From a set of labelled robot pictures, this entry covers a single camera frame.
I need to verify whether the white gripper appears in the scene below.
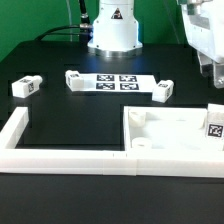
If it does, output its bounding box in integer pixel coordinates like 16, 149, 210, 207
178, 0, 224, 89

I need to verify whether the white square tabletop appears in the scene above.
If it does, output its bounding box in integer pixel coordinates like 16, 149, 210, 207
123, 106, 219, 151

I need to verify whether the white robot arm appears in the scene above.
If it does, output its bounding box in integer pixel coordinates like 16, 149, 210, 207
88, 0, 224, 88

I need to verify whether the white marker sheet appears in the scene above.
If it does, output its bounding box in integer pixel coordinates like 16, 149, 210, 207
81, 73, 156, 93

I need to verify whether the white U-shaped fence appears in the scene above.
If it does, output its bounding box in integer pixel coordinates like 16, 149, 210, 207
0, 107, 224, 178

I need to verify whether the black cable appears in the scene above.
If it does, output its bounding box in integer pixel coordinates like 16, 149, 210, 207
34, 0, 93, 42

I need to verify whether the grey thin cable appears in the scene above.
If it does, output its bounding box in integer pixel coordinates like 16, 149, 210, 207
65, 0, 74, 42

